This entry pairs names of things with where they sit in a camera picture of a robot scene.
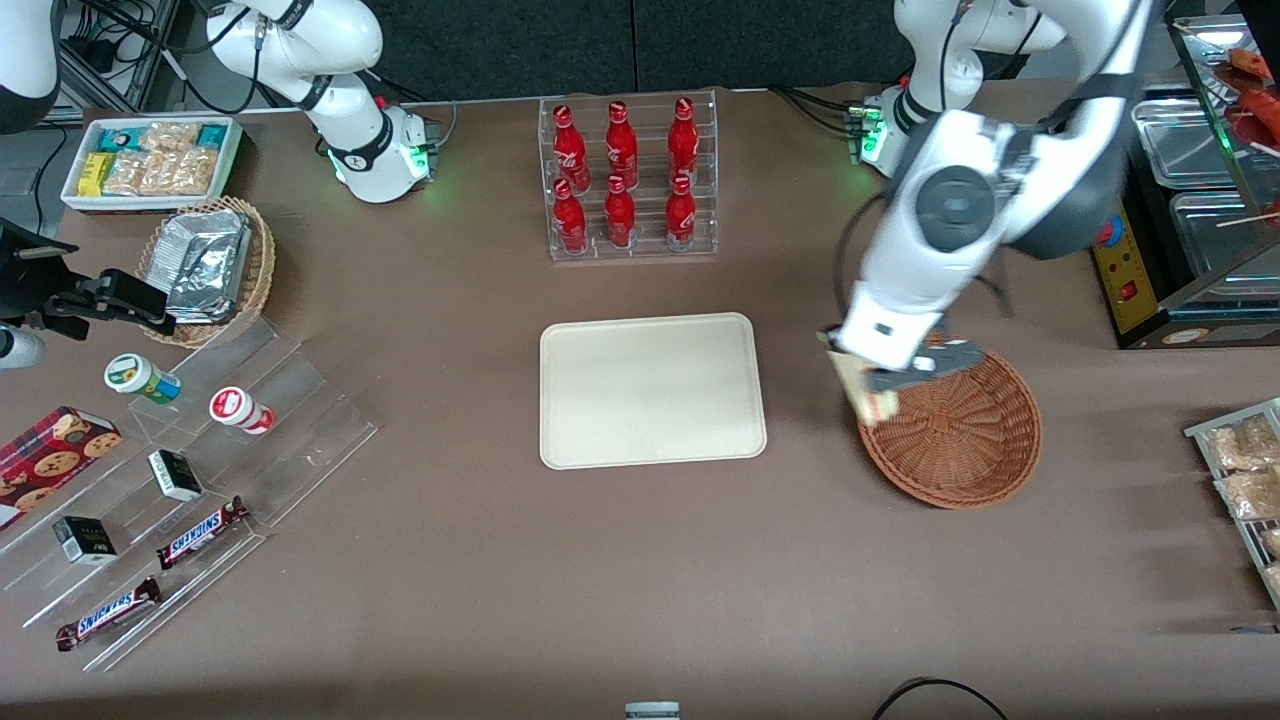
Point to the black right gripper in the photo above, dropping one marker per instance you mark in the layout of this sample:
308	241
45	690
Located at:
30	282

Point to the triangular sandwich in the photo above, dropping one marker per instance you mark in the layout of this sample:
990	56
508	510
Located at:
870	405

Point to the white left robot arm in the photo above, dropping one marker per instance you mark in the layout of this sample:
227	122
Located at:
1090	60

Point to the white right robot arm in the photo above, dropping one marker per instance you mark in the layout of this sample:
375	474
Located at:
352	110

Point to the brown wicker basket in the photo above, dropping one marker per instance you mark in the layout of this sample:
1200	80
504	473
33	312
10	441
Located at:
960	450

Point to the light wicker basket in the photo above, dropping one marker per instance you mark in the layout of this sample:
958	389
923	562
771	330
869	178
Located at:
258	275

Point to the cream plastic tray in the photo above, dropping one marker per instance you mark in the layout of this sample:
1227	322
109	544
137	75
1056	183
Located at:
650	392

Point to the tray of packaged snacks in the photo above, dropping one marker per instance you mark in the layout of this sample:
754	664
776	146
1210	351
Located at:
1200	432

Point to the green lid cup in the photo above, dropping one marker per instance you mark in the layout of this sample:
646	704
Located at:
135	376

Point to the silver foil pack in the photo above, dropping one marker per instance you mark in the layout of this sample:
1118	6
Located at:
205	285
205	232

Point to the white rectangular snack bin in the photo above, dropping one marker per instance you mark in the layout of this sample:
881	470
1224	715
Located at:
75	202

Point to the clear nut snack bag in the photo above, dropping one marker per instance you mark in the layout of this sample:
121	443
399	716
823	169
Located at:
170	137
192	172
135	173

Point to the yellow snack pack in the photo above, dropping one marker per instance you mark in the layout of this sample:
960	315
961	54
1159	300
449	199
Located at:
95	174

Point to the red lid cup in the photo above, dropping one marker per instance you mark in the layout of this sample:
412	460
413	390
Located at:
238	408

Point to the teal snack pack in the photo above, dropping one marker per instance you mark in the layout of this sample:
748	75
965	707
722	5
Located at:
211	136
118	139

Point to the red cookie box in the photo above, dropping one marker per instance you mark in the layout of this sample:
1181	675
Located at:
50	460

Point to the small black box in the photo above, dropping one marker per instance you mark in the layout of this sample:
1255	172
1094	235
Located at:
176	476
85	540

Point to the clear acrylic stepped display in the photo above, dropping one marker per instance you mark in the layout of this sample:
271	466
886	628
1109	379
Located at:
300	440

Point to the snickers bar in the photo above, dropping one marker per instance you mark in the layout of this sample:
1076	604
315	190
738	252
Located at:
108	613
200	532

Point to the black food warmer machine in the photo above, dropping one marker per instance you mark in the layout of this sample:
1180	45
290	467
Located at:
1140	310

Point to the red cola bottle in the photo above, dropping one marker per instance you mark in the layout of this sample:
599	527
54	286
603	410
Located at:
621	148
620	220
681	220
570	222
683	145
570	150

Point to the clear acrylic bottle rack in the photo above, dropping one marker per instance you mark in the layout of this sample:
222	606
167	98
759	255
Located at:
645	255

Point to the steel warmer pan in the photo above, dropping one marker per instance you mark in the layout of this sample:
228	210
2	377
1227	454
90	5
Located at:
1215	240
1185	145

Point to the clear cracker bag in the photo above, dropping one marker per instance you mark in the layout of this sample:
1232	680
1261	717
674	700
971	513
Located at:
1274	580
1245	445
1250	495
1272	542

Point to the small grey white object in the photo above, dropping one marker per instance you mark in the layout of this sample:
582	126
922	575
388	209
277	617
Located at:
652	711

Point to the red grilled sausage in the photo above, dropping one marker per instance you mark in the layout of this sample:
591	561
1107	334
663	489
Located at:
1262	110

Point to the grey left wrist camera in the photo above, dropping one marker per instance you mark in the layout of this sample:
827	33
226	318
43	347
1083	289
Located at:
955	358

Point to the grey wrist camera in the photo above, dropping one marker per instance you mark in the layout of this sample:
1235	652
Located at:
955	358
18	349

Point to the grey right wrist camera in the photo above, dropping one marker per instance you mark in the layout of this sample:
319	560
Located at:
18	349

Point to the aluminium frame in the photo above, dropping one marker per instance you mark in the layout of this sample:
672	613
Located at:
110	60

